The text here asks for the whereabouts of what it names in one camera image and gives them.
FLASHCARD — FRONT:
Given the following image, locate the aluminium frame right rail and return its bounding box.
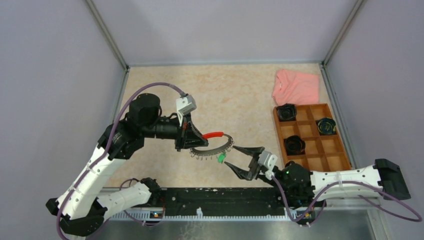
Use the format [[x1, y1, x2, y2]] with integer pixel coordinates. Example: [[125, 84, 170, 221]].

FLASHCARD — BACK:
[[319, 0, 367, 169]]

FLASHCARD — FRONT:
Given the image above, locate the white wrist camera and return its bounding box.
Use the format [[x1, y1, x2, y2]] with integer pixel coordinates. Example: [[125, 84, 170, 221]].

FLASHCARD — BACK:
[[257, 150, 279, 180], [175, 94, 197, 127]]

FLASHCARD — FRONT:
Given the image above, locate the wooden compartment tray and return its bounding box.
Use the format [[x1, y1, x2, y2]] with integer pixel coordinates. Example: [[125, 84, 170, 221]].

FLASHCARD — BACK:
[[272, 103, 351, 172]]

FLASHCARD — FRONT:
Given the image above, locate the metal keyring with red handle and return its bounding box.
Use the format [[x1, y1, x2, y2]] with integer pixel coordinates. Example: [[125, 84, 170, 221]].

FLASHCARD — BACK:
[[190, 131, 234, 162]]

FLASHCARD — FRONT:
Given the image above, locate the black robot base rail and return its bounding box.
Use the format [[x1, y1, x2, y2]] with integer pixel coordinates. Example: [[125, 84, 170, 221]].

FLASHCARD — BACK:
[[129, 187, 327, 218]]

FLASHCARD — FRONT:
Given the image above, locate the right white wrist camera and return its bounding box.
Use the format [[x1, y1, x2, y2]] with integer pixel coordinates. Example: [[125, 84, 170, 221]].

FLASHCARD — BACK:
[[257, 150, 279, 180]]

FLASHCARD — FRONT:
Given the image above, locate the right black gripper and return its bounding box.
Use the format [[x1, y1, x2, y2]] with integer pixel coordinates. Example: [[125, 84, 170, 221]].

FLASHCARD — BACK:
[[225, 145, 290, 192]]

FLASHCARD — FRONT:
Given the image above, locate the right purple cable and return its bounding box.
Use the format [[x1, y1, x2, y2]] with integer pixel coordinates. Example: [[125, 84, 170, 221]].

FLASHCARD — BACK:
[[270, 173, 423, 223]]

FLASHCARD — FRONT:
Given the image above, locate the pink folded cloth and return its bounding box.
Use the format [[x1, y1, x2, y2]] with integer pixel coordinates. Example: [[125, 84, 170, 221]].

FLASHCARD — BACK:
[[271, 69, 320, 106]]

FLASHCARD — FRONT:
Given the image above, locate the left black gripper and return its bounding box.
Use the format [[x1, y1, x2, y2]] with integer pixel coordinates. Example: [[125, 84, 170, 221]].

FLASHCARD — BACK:
[[141, 110, 209, 152]]

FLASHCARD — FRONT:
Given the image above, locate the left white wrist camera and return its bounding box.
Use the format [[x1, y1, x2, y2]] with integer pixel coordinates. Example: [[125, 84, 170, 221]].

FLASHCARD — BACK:
[[175, 94, 197, 127]]

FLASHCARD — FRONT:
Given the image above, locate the black coil top left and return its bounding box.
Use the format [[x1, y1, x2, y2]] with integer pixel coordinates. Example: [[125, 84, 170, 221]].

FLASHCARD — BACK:
[[276, 103, 297, 122]]

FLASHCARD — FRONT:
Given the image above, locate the aluminium frame left rail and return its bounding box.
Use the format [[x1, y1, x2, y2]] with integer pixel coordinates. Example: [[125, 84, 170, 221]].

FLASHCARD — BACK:
[[83, 0, 130, 122]]

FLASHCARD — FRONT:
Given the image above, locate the white slotted cable duct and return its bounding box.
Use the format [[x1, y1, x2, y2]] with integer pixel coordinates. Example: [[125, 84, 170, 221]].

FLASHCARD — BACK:
[[109, 207, 291, 224]]

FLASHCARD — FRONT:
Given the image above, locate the black yellow coil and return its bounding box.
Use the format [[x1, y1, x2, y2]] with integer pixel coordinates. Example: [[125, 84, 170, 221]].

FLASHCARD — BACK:
[[315, 117, 337, 136]]

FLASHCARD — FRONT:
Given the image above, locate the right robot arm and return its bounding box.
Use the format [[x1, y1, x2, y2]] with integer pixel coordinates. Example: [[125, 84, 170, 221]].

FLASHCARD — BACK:
[[225, 146, 411, 209]]

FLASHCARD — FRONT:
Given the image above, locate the aluminium frame rail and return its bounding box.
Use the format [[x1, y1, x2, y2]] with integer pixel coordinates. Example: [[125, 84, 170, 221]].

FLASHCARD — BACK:
[[83, 0, 130, 122], [319, 0, 367, 169]]

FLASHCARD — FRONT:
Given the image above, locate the green key tag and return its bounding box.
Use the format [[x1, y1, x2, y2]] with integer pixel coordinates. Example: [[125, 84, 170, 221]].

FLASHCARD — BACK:
[[217, 152, 227, 164]]

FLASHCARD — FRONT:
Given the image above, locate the black red coil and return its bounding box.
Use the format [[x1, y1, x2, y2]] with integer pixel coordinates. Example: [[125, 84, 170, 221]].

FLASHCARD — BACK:
[[284, 135, 306, 156]]

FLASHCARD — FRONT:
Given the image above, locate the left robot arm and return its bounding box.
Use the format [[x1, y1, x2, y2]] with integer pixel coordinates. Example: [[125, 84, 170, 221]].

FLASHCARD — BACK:
[[46, 93, 209, 239]]

